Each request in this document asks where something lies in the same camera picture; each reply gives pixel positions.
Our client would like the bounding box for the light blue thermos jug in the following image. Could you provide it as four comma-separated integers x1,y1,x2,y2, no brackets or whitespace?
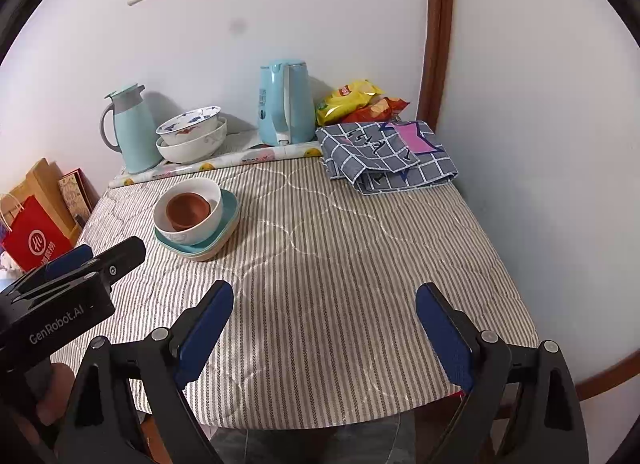
100,84,163,174

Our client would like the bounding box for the brown wooden bowl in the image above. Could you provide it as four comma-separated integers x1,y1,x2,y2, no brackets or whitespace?
165,192,210,231

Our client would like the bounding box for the blue square plate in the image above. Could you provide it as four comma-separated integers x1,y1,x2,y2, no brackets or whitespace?
153,178,240,262

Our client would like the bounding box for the patterned gift box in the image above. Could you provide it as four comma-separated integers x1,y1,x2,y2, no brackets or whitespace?
58,168,93,228

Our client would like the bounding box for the green square plate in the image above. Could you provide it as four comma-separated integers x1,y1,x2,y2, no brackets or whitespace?
154,214,240,262

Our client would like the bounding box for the white bowl red blue pattern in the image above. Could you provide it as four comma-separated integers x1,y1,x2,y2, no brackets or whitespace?
155,106,221,146

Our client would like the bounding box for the red paper bag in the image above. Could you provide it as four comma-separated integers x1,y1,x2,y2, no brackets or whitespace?
1,196,73,271

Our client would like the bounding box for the brown wooden door frame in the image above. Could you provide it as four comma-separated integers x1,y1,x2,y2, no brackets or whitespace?
416,0,454,130

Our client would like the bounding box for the yellow chips bag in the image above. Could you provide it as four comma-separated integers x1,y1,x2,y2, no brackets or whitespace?
316,80,384,127

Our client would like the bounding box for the brown paper bag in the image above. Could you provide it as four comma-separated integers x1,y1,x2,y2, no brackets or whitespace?
1,158,81,245

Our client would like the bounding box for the grey checked folded cloth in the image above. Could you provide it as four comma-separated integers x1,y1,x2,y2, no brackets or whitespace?
317,120,458,195

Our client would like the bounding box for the white bowl grey swirl pattern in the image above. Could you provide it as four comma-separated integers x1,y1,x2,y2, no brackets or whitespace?
155,118,227,164

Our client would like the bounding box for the white ceramic bowl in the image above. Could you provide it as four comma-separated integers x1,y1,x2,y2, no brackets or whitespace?
153,177,224,245

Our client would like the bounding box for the red chips bag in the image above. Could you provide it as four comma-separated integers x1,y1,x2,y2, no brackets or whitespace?
341,97,409,124

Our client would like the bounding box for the person's left hand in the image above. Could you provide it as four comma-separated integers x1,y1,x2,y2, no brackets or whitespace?
37,362,75,426

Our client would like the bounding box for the striped quilted table cover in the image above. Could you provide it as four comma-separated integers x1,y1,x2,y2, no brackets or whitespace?
81,158,538,429

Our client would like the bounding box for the light blue electric kettle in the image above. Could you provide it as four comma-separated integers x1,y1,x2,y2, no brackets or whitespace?
257,60,316,146

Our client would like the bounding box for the fruit pattern rolled tablecloth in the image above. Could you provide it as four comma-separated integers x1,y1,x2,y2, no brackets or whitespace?
107,141,322,189

